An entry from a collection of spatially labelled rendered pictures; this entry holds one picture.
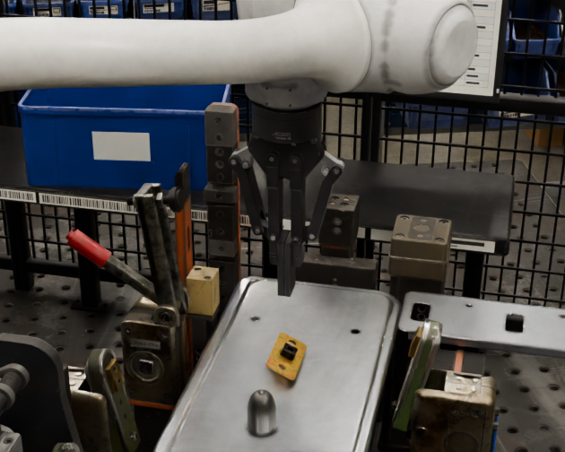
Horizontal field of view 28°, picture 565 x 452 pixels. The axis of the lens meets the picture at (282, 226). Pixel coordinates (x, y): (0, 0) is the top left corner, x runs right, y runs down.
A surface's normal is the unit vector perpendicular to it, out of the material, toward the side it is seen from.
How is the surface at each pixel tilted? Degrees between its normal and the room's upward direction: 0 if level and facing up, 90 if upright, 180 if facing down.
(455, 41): 90
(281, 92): 90
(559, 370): 0
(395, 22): 63
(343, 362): 0
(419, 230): 0
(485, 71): 90
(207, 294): 90
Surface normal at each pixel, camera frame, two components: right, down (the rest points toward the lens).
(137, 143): -0.06, 0.47
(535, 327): 0.00, -0.88
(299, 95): 0.32, 0.44
